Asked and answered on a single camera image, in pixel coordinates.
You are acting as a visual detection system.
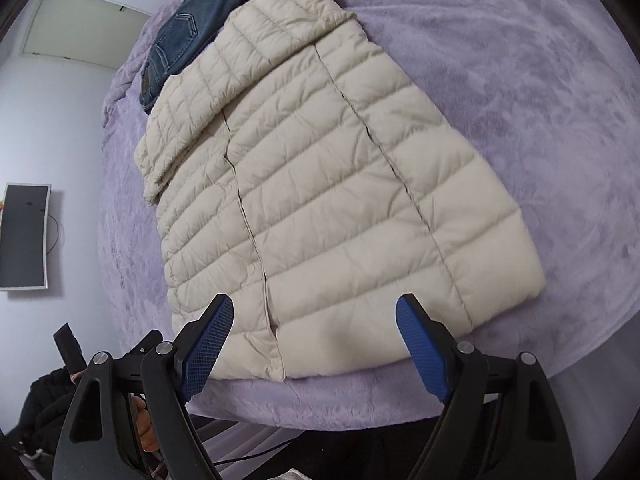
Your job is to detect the cream quilted down jacket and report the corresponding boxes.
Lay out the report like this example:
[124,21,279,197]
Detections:
[134,0,546,382]

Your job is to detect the operator's left hand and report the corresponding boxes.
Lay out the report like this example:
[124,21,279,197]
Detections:
[134,396,158,453]

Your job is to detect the cream door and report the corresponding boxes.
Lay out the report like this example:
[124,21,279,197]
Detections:
[22,0,149,70]

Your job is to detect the blue denim jeans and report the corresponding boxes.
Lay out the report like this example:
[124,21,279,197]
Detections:
[139,0,250,113]

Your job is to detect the lilac bed blanket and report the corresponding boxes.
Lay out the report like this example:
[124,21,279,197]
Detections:
[98,0,639,430]

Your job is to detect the black wall monitor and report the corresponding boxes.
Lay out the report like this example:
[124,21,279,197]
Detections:
[0,183,51,292]

